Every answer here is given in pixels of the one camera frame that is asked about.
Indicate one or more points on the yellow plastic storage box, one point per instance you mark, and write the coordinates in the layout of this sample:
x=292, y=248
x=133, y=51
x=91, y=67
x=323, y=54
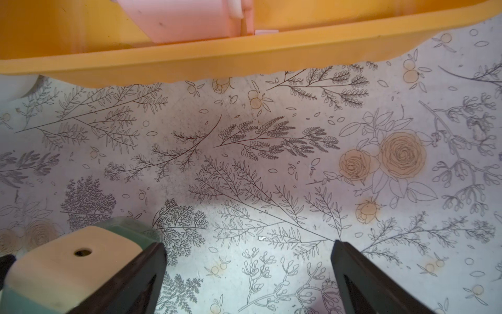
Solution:
x=94, y=44

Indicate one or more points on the floral patterned table mat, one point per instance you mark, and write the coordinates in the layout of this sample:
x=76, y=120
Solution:
x=250, y=181

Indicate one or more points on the green sharpener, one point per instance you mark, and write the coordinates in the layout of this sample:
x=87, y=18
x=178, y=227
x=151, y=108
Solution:
x=57, y=276

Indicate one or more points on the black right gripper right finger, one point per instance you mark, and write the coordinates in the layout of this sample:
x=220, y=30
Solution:
x=364, y=288

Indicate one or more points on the pink sharpener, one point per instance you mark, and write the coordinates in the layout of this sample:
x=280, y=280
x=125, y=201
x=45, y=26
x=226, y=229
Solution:
x=174, y=21

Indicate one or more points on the white plastic storage box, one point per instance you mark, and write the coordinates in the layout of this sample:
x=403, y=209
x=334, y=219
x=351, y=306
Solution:
x=15, y=87

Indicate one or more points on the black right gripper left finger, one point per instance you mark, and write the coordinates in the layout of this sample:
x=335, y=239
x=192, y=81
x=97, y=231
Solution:
x=134, y=289

